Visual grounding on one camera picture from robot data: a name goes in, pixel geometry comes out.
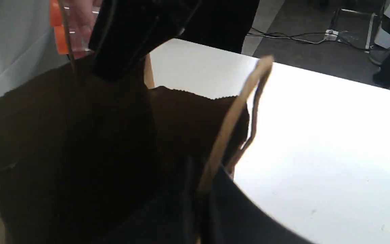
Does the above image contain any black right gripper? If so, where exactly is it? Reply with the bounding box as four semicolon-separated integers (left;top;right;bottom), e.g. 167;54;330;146
88;0;201;82

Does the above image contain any orange capped clear vial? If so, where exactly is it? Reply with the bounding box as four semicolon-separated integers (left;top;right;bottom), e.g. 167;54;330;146
49;0;101;27
53;26;90;55

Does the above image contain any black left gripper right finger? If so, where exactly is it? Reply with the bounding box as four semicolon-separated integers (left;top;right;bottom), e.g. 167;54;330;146
200;166;309;244

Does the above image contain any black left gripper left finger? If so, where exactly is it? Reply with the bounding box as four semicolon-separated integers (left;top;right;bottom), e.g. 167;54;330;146
96;158;198;244

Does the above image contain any brown paper bag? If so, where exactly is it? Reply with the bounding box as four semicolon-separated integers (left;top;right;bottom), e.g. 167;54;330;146
0;56;273;244

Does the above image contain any black floor cable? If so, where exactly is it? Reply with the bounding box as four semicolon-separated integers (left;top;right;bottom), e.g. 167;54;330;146
247;27;371;51

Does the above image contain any person's dark clothed torso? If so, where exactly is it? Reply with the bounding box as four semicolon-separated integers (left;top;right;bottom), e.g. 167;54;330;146
179;0;259;54

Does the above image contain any white power strip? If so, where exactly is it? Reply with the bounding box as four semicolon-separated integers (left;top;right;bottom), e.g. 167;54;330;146
323;29;339;41

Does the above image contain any person's bare hand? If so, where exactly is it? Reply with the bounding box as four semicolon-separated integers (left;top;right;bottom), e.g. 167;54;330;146
63;0;102;60

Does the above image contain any white draped backdrop cloth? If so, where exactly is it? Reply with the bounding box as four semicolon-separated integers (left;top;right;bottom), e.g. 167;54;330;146
0;0;68;96

